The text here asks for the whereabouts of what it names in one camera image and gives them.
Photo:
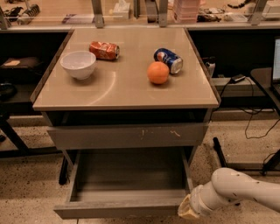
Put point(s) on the foam gripper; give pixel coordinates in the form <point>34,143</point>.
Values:
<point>196,199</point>

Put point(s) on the grey drawer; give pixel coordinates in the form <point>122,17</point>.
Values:
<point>115,183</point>
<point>127,136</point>

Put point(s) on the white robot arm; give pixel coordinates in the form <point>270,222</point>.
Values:
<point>227,187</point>

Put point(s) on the grey drawer cabinet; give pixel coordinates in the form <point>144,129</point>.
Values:
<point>119,92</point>

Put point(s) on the black floor bar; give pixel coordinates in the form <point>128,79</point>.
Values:
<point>217,147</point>

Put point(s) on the orange fruit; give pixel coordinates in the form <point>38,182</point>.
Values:
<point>158,72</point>

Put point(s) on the black power adapter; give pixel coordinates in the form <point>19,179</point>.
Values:
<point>237,78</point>

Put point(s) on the blue soda can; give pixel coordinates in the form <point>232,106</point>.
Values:
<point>171,59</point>

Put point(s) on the crushed orange soda can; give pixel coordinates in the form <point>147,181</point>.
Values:
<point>104,50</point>

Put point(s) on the white bowl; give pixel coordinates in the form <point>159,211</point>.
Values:
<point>79,65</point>

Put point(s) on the laptop computer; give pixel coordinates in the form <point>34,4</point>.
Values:
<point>275,76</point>

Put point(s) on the pink stacked trays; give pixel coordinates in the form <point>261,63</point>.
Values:
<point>186,11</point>

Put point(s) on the tissue box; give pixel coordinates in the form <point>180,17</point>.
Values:
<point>121,10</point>

